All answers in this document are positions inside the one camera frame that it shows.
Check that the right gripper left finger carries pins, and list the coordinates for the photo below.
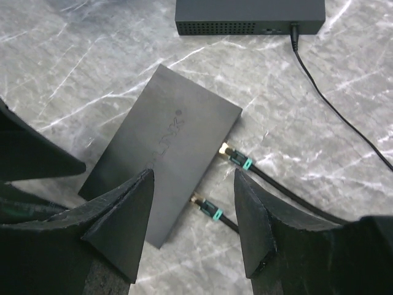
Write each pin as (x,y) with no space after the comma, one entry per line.
(92,249)

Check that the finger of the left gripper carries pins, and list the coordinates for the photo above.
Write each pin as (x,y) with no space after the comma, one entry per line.
(18,206)
(26,154)

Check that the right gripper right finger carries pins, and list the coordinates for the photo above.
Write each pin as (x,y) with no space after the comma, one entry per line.
(288,251)

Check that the black network switch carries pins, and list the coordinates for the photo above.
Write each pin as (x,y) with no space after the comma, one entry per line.
(248,17)
(175,128)

